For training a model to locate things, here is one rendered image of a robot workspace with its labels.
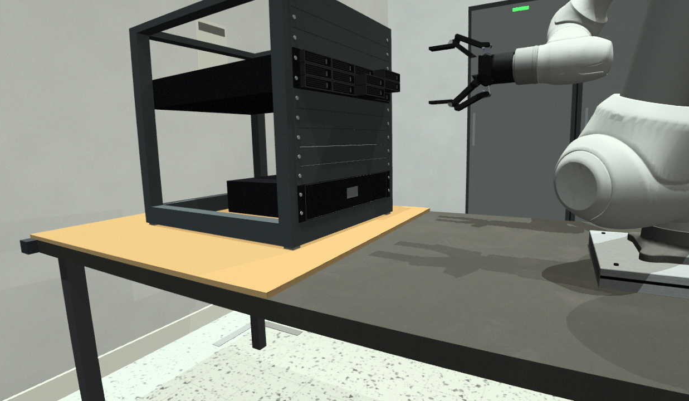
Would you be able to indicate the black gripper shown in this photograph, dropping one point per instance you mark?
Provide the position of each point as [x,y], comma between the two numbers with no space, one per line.
[501,71]

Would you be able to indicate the tan flat board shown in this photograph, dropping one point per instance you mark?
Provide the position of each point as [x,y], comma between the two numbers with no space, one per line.
[251,268]

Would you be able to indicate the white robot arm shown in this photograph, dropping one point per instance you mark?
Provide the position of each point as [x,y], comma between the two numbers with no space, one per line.
[629,168]

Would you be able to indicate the black server rack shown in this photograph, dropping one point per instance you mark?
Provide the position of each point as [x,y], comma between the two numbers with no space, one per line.
[320,190]

